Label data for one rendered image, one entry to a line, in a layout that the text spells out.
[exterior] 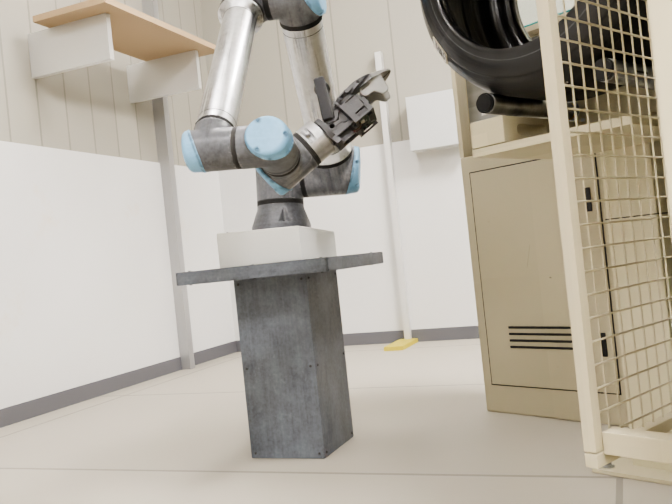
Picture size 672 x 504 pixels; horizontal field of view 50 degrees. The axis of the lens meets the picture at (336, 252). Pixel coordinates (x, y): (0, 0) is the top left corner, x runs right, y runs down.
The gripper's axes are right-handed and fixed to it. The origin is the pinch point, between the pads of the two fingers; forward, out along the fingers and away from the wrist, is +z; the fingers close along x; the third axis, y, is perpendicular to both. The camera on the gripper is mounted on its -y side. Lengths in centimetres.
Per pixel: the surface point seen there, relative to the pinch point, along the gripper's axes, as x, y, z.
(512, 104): -5.5, 24.9, 15.9
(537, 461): -65, 82, -30
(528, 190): -82, 20, 29
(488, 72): 5.9, 20.4, 13.1
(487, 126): -2.7, 26.0, 7.2
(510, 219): -90, 22, 20
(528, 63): 11.6, 27.4, 17.4
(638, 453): 46, 90, -29
